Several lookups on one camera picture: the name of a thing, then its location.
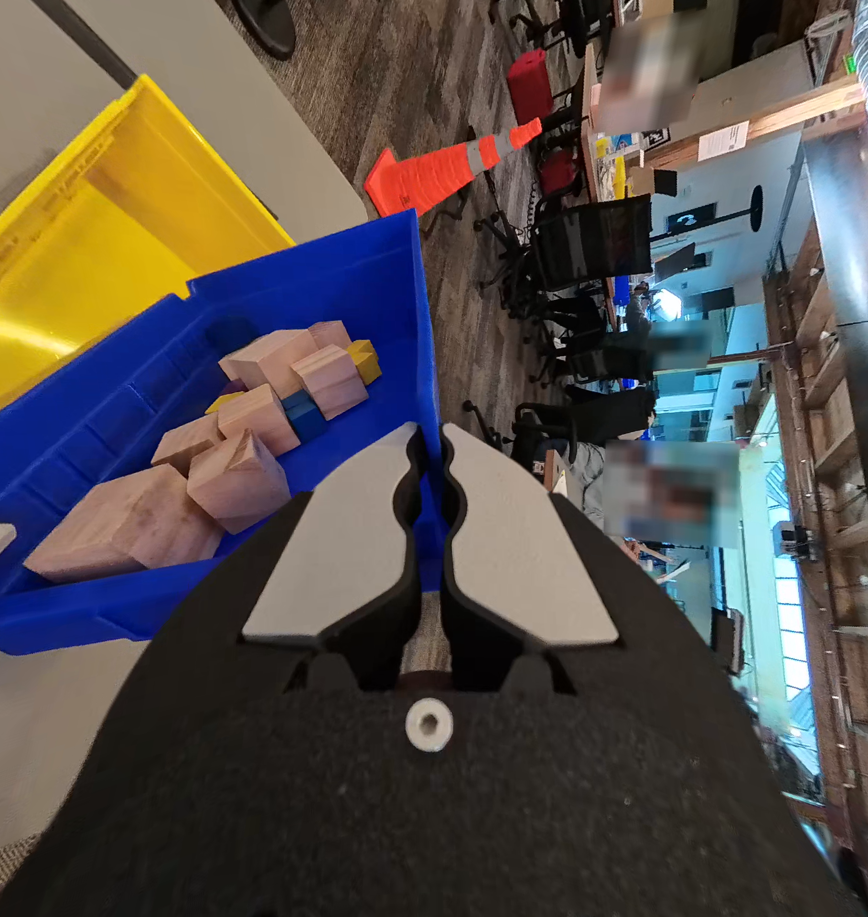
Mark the large dark ventilation duct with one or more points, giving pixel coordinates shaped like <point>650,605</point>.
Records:
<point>856,286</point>

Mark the yellow plastic box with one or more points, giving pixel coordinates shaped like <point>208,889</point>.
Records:
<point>118,236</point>

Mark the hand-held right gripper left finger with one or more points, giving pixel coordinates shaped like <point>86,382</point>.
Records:
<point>333,566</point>

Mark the red bag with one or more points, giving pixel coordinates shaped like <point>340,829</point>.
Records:
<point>530,86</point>
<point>557,172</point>

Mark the orange traffic cone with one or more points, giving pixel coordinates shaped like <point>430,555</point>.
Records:
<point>441,172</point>

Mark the black office chair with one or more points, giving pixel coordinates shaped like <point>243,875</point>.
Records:
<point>606,415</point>
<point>591,243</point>

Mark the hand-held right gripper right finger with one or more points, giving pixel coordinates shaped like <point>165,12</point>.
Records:
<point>527,566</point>

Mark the pile of mixed wooden cubes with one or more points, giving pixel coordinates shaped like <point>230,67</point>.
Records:
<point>133,523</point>

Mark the black tripod stand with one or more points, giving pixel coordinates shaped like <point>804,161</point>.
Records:
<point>265,25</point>

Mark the blue plastic box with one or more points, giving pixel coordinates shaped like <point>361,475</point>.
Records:
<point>82,444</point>

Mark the wooden table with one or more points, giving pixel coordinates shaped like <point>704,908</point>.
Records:
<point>590,143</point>

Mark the black round-top pole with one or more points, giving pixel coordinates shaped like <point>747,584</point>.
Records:
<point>755,208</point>

